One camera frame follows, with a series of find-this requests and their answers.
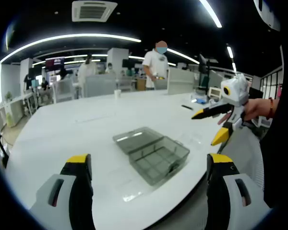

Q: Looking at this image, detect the long curved ceiling light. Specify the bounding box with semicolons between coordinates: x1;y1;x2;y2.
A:
0;33;142;64

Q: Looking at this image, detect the small white box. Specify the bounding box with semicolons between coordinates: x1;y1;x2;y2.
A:
207;86;223;99

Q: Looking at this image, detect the grey desk partition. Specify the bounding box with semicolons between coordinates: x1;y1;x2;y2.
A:
84;73;117;98

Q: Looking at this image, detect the person's black shirt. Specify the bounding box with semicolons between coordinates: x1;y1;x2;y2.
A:
261;43;288;209

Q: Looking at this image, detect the clear grey guide fixture box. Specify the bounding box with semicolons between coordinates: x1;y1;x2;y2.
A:
112;126;190;186

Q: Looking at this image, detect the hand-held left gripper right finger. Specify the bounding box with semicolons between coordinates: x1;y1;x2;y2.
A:
206;153;272;230

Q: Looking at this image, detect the straight ceiling light strip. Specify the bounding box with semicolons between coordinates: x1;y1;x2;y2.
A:
199;0;223;28

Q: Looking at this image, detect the wall display screen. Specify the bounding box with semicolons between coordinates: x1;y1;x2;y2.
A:
45;57;65;71

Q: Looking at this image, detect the white device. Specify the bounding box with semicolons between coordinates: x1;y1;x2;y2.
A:
253;0;281;32

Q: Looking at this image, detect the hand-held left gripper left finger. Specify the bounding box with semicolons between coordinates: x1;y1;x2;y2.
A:
30;154;96;230

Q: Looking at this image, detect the person's right hand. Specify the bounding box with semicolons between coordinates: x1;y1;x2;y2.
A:
242;98;270;122

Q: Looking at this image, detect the ceiling air conditioner vent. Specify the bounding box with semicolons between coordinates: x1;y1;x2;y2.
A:
72;0;118;23

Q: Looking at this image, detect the white mesh office chair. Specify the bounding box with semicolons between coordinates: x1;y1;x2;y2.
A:
218;129;264;192

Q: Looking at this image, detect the red bead bracelet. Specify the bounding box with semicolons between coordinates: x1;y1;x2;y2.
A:
266;97;275;120

